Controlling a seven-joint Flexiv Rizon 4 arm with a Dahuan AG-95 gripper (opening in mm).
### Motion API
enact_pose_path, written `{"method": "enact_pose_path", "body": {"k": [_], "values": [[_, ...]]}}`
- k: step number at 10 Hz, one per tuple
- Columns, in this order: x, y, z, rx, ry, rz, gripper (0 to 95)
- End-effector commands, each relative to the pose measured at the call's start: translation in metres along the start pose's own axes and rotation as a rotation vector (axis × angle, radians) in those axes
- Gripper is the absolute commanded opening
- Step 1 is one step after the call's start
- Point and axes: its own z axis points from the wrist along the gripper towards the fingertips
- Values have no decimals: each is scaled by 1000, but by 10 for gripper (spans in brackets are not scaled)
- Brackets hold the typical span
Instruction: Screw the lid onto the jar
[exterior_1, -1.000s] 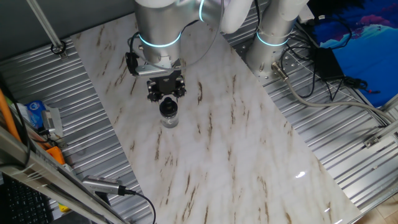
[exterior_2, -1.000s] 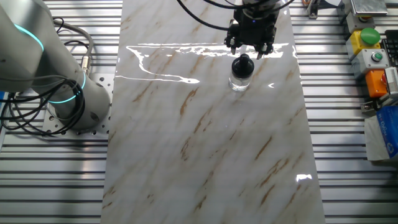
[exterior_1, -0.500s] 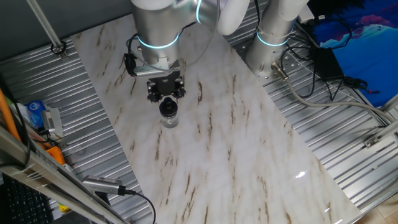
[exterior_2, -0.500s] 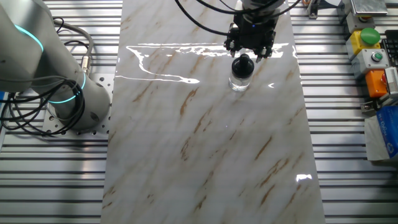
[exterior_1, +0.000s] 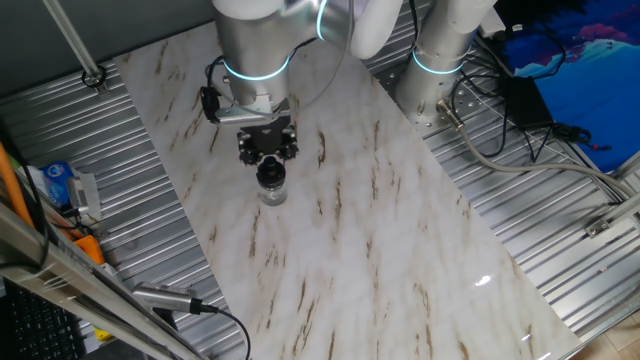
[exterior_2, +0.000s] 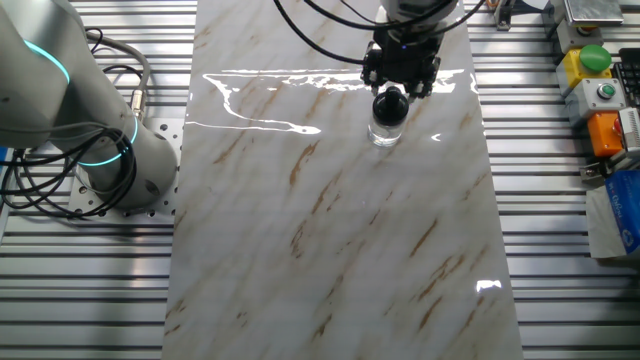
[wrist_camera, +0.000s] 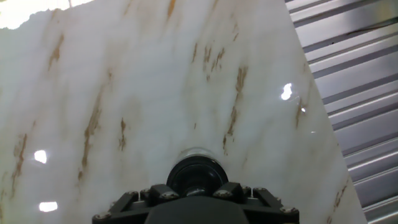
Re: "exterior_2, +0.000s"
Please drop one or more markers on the silver ribbed camera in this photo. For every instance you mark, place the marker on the silver ribbed camera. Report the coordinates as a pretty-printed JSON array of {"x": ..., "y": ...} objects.
[{"x": 631, "y": 127}]

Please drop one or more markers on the small metal clamp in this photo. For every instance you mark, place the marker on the small metal clamp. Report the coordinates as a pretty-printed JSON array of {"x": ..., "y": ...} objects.
[{"x": 503, "y": 17}]

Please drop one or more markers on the blue printed cloth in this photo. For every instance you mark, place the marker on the blue printed cloth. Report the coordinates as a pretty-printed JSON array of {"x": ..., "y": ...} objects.
[{"x": 2, "y": 160}]

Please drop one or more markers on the black keyboard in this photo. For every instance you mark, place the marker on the black keyboard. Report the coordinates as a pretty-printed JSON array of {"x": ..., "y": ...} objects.
[{"x": 631, "y": 75}]

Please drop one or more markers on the grey box red button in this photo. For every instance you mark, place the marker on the grey box red button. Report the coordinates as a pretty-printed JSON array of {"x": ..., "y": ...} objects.
[{"x": 570, "y": 36}]

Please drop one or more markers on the shiny metal plate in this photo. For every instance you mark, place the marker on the shiny metal plate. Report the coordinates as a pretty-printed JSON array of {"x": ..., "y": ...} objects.
[{"x": 592, "y": 11}]

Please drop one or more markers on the grey box small green button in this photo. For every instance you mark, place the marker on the grey box small green button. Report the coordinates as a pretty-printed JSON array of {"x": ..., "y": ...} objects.
[{"x": 595, "y": 102}]

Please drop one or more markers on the yellow box green mushroom button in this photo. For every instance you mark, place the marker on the yellow box green mushroom button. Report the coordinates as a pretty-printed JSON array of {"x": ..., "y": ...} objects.
[{"x": 575, "y": 67}]

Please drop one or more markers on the orange button box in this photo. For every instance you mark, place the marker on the orange button box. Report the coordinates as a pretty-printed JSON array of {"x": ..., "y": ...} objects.
[{"x": 602, "y": 135}]

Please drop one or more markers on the white marble pattern mat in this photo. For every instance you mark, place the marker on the white marble pattern mat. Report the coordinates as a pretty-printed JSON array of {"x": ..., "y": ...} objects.
[{"x": 325, "y": 225}]

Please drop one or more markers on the small silver metal bracket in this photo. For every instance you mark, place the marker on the small silver metal bracket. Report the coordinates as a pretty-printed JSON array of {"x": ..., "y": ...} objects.
[{"x": 597, "y": 169}]

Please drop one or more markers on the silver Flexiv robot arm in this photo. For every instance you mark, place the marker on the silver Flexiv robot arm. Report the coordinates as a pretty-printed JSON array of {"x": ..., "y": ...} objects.
[{"x": 50, "y": 100}]

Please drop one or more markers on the black dropper lid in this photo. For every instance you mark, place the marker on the black dropper lid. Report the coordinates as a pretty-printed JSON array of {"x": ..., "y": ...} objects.
[{"x": 390, "y": 110}]

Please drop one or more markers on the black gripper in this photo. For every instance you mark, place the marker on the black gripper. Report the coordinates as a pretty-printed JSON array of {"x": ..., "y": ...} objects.
[{"x": 402, "y": 57}]

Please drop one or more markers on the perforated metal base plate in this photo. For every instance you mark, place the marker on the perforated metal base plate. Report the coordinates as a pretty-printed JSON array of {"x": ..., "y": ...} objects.
[{"x": 167, "y": 132}]

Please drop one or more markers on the blue tissue pack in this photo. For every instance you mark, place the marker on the blue tissue pack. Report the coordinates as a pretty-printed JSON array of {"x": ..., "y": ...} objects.
[{"x": 625, "y": 210}]

